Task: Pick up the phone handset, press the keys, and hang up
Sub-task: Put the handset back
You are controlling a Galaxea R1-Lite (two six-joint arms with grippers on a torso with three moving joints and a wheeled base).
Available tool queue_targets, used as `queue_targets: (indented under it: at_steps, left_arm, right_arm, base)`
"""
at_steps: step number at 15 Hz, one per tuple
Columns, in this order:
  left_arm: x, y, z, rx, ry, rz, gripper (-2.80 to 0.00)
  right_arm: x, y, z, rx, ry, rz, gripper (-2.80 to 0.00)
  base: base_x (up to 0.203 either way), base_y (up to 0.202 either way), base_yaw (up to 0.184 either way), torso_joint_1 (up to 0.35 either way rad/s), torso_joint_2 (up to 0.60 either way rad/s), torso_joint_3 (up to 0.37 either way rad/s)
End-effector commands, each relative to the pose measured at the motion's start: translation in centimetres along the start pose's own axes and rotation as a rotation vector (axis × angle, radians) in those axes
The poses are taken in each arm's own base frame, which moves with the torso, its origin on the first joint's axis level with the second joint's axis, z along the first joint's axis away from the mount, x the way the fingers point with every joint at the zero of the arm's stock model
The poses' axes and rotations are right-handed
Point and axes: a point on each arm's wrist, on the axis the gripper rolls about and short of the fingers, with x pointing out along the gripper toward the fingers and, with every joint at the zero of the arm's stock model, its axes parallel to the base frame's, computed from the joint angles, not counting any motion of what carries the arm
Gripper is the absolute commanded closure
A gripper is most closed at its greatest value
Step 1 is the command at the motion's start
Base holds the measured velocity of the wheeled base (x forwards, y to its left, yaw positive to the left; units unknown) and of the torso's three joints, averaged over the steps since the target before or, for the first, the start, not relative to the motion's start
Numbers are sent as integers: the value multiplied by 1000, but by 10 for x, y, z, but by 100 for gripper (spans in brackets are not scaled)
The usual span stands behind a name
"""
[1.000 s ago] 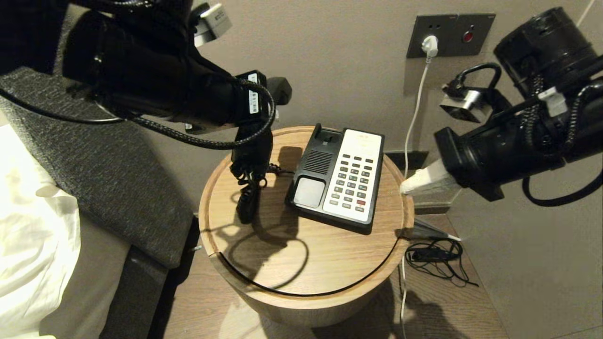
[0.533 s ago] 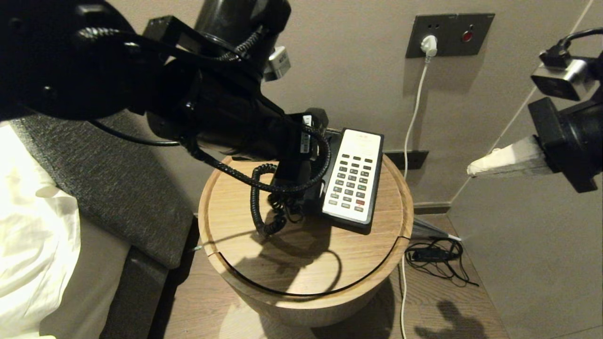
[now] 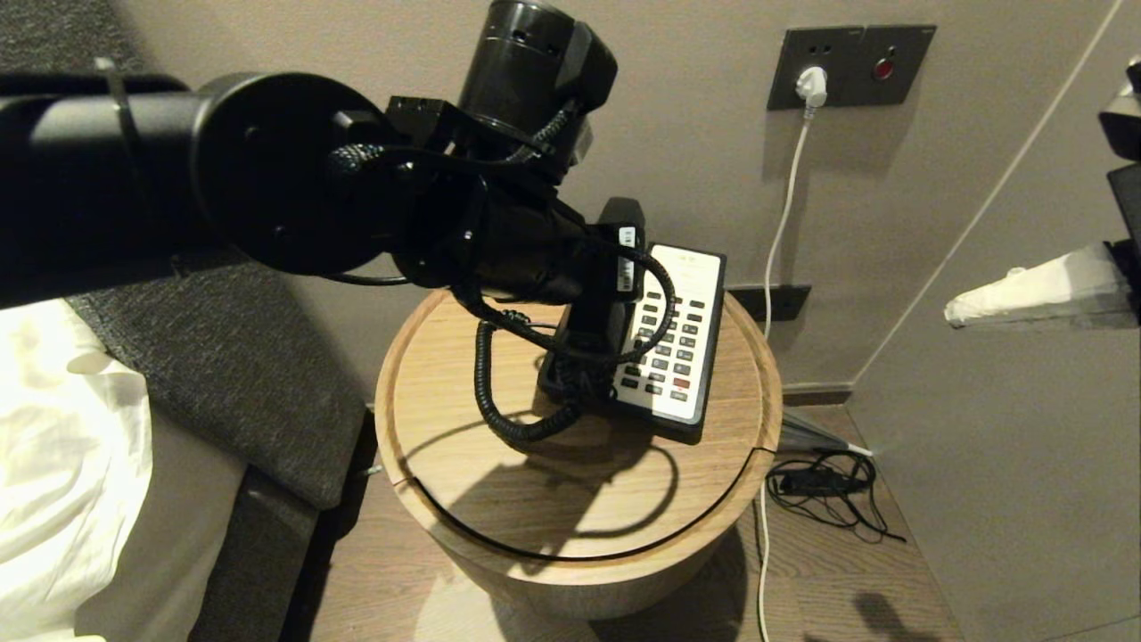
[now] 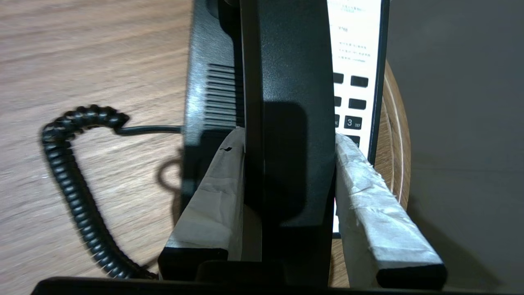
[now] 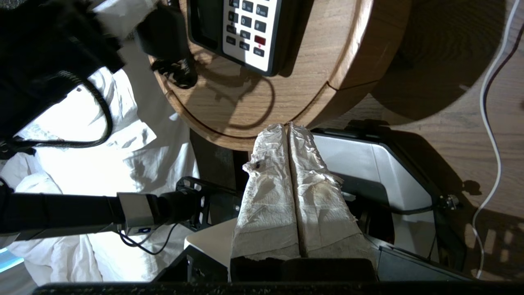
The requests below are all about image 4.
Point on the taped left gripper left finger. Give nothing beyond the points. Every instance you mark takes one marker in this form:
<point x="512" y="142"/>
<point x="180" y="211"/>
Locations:
<point x="208" y="221"/>

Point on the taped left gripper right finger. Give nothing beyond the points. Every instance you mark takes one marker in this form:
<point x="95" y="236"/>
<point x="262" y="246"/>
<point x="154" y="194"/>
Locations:
<point x="376" y="225"/>

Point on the black telephone handset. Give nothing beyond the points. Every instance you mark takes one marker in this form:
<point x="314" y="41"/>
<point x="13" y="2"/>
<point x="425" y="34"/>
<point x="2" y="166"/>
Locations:
<point x="286" y="82"/>

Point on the black and white desk telephone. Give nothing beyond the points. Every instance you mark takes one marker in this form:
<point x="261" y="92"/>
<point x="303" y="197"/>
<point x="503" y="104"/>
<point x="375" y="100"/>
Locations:
<point x="360" y="53"/>

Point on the round wooden side table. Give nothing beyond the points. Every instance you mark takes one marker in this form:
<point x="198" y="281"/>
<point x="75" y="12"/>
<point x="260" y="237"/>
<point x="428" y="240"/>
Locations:
<point x="82" y="49"/>

